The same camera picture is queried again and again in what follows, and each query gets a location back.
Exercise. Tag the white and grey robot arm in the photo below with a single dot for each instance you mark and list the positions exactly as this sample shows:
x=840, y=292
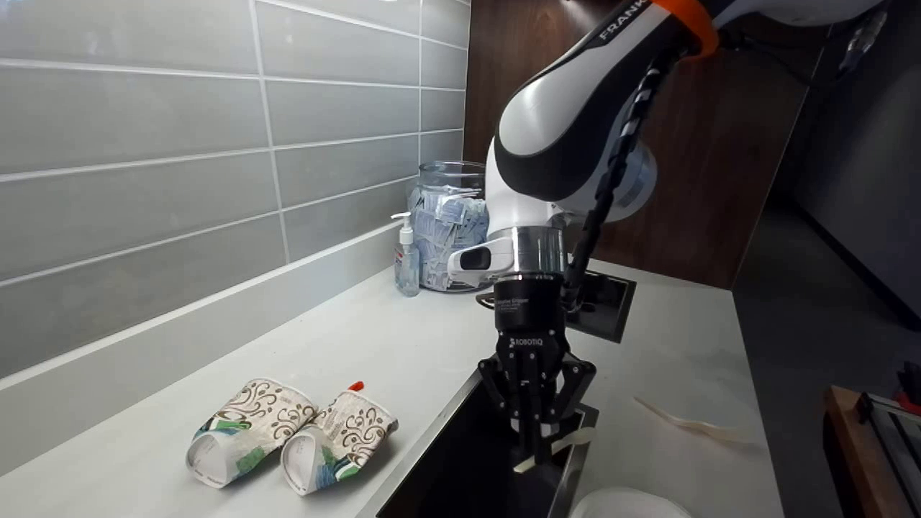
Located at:
x=564, y=104

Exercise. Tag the small clear sanitizer bottle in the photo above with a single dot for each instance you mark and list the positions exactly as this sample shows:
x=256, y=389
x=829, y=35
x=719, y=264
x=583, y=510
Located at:
x=407, y=264

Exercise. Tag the wooden tray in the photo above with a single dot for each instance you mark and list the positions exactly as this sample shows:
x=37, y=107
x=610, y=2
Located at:
x=850, y=451

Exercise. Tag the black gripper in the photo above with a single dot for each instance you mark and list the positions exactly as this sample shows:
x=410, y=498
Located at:
x=529, y=318

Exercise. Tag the orange corn snack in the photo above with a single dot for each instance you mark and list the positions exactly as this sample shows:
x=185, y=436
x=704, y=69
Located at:
x=358, y=387

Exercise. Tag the white paper plate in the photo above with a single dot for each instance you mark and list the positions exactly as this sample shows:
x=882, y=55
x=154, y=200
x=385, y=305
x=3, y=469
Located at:
x=629, y=505

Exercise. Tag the steel framed counter hole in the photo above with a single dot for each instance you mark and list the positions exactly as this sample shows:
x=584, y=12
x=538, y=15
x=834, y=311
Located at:
x=450, y=412

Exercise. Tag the glass jar with blue packets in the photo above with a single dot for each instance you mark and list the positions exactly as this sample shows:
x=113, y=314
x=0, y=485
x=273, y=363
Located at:
x=446, y=235

